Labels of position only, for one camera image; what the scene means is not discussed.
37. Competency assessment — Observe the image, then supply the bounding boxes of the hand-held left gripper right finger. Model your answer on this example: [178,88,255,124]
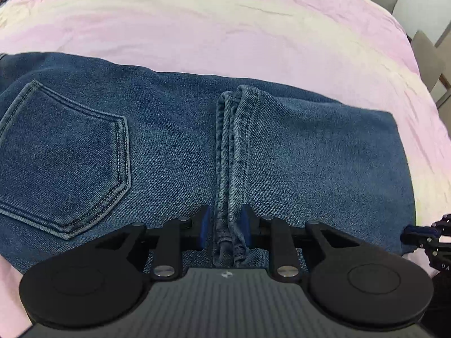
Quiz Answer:
[241,204,367,279]

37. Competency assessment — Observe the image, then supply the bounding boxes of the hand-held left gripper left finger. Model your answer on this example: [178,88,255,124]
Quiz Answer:
[88,205,212,280]

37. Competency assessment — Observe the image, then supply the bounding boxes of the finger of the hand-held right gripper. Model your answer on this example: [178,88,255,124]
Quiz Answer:
[401,224,441,246]

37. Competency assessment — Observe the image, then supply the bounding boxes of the blue denim pants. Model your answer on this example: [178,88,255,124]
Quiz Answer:
[0,52,417,277]

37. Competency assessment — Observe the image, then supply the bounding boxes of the wooden desk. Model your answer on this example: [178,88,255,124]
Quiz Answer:
[435,72,451,110]

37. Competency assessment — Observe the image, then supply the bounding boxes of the grey upholstered chair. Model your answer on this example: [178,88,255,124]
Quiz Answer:
[410,30,447,93]

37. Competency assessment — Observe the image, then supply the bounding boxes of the pink bed blanket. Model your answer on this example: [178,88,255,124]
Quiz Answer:
[0,0,451,338]

